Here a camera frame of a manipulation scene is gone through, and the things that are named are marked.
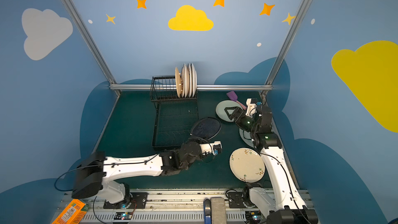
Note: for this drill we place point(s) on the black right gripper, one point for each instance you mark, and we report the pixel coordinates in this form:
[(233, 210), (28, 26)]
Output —
[(241, 119)]

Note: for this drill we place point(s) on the dark blue plate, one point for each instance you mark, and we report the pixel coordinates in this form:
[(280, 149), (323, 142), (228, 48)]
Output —
[(206, 128)]

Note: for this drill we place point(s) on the green rim lettered plate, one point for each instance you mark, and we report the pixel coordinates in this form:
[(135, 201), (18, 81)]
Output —
[(194, 78)]

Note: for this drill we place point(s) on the black wire dish rack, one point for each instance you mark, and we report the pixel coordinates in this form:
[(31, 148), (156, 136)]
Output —
[(175, 116)]

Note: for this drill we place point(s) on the orange sunburst plate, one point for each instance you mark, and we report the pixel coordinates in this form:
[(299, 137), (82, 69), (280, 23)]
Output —
[(190, 80), (183, 81)]

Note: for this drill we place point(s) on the yellow woven round mat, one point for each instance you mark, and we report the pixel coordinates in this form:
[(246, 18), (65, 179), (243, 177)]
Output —
[(178, 82)]

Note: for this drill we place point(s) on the white cloud emblem plate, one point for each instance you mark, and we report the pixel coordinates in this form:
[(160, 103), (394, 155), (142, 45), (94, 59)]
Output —
[(186, 81)]

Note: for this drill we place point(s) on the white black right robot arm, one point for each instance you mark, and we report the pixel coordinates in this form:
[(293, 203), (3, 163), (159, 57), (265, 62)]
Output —
[(287, 206)]

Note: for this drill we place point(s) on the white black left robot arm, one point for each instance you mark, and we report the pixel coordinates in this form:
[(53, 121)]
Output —
[(98, 174)]

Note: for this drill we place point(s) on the pale green flower plate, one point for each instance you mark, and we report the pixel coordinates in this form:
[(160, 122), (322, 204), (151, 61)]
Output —
[(220, 107)]

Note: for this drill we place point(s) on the purple pink spatula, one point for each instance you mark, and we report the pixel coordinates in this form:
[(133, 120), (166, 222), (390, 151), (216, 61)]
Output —
[(233, 97)]

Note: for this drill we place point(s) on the pale green plain plate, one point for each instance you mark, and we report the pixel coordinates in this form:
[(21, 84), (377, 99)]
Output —
[(245, 136)]

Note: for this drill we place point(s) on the cream floral sprig plate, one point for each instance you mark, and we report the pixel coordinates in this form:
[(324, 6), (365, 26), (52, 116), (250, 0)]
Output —
[(247, 165)]

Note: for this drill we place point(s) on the grey blue block tool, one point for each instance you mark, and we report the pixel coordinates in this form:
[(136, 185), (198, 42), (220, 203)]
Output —
[(215, 211)]

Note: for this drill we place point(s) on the right green circuit board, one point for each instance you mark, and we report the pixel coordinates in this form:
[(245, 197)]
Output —
[(253, 217)]

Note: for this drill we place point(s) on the green circuit board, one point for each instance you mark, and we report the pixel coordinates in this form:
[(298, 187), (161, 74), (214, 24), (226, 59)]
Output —
[(123, 216), (253, 217)]

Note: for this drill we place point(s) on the left green circuit board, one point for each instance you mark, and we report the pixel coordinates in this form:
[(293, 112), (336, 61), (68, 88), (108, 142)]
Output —
[(123, 216)]

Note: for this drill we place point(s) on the orange cardboard box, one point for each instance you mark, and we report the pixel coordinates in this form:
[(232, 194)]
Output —
[(73, 213)]

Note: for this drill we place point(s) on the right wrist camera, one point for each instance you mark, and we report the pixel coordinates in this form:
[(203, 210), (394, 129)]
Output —
[(251, 106)]

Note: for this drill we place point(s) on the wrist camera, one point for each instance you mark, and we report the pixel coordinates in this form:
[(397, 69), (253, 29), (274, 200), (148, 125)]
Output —
[(251, 106), (211, 148)]

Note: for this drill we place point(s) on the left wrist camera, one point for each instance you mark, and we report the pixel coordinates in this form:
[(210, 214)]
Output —
[(211, 148)]

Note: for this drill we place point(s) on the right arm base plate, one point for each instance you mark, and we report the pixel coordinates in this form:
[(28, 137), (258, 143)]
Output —
[(236, 199)]

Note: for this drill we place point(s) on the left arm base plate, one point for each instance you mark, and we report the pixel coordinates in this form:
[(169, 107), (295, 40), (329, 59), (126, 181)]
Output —
[(131, 201)]

